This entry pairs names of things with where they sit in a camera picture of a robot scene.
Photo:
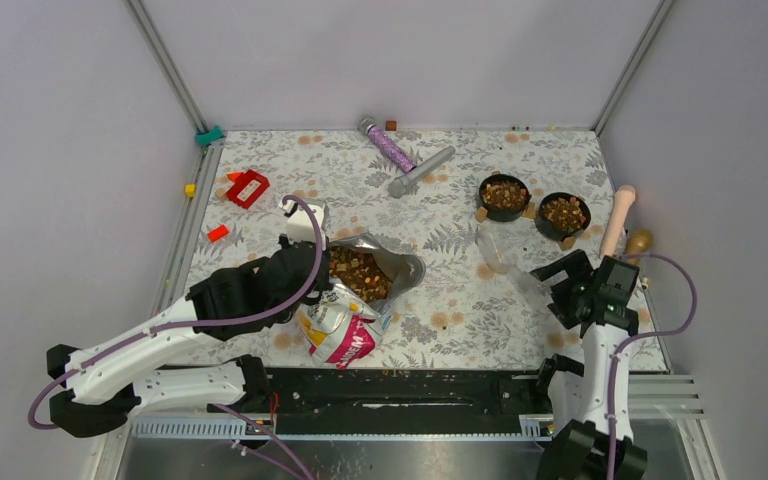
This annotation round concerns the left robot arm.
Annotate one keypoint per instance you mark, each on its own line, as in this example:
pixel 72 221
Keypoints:
pixel 98 389

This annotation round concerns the clear plastic scoop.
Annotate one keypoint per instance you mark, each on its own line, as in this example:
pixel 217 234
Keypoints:
pixel 535 292

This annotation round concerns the purple glitter microphone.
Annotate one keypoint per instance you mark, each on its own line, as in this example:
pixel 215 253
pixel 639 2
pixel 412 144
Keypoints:
pixel 386 145

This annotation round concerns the floral table mat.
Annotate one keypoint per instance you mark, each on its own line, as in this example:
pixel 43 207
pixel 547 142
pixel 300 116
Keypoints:
pixel 463 315

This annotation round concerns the cat food bag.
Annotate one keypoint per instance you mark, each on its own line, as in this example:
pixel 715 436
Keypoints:
pixel 341 328

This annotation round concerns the gold microphone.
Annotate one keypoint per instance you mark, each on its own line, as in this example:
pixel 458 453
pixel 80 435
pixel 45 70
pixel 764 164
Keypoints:
pixel 637 244

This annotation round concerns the pet food kibble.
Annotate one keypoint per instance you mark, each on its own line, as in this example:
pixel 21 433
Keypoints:
pixel 360 272

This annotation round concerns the teal corner clip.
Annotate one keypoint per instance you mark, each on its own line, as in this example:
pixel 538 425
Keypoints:
pixel 210 136

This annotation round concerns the right black pet bowl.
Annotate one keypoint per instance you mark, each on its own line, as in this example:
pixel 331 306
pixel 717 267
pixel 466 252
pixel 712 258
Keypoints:
pixel 562 218

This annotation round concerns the black pet bowl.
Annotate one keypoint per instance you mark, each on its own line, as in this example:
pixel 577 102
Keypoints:
pixel 562 218
pixel 504 198

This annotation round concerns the pink microphone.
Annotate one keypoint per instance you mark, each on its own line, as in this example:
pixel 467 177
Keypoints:
pixel 623 199

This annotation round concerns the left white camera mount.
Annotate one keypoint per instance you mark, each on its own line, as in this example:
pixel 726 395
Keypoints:
pixel 298 224

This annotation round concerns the small orange block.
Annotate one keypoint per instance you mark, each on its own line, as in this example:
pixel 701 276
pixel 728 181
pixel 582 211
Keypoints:
pixel 218 233

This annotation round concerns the red toy block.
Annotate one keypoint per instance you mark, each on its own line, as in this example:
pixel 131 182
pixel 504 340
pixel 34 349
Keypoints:
pixel 247 188

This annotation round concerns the grey microphone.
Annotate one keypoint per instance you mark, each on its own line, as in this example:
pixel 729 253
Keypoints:
pixel 401 185

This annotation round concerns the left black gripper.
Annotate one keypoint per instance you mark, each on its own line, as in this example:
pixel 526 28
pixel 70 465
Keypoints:
pixel 324 284

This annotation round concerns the left black pet bowl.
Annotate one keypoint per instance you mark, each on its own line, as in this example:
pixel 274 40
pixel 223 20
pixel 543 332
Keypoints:
pixel 504 198

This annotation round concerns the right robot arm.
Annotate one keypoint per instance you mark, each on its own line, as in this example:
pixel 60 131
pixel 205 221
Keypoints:
pixel 593 438

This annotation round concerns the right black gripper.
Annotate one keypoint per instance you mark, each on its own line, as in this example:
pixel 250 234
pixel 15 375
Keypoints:
pixel 577 265

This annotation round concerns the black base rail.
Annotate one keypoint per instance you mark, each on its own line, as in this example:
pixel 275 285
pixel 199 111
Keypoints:
pixel 389 402

